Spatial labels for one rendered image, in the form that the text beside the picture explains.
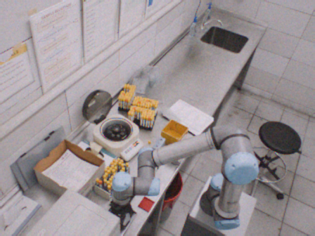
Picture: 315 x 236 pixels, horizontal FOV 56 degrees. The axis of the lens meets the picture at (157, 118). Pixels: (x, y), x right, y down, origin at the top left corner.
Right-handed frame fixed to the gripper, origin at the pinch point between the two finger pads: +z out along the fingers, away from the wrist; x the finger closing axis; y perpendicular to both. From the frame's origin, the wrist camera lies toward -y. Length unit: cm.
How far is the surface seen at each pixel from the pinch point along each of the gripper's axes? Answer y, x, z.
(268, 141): -126, 53, 34
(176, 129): -73, -6, 8
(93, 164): -19.5, -33.2, 5.9
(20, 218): 25, -43, 6
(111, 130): -43, -38, 1
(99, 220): 14.6, -2.4, -18.7
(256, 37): -239, 4, 12
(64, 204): 16.8, -18.9, -18.8
